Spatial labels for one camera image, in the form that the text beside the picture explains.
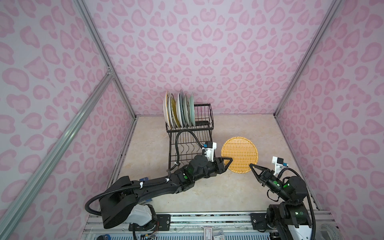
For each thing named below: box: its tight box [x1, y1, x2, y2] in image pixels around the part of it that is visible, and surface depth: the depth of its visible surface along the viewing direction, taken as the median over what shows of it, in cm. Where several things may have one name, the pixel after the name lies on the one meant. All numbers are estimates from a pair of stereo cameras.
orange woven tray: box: [221, 136, 259, 174], surface depth 75 cm
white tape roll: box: [320, 223, 342, 240], surface depth 71 cm
